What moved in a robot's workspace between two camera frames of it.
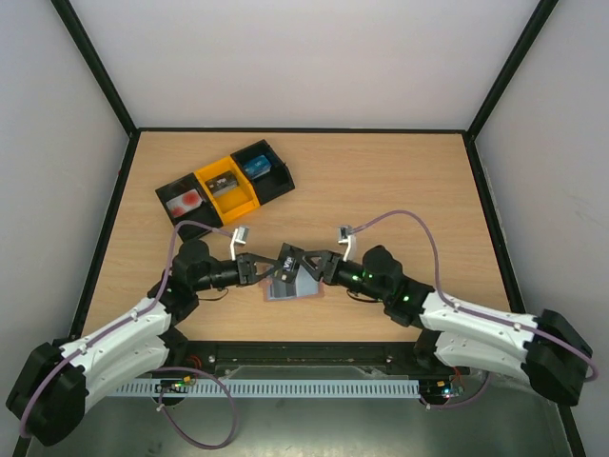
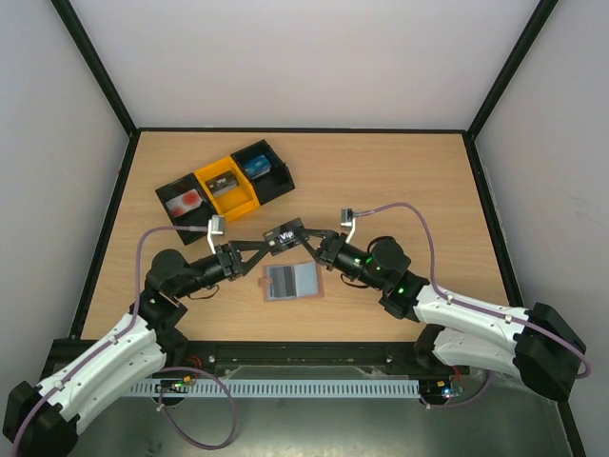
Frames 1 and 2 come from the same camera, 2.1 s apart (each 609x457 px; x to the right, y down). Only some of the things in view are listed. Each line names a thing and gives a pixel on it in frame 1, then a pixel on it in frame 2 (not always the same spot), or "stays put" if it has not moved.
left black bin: x=186 y=200 stays put
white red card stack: x=184 y=202 stays put
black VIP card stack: x=222 y=183 stays put
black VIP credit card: x=289 y=261 -> x=286 y=235
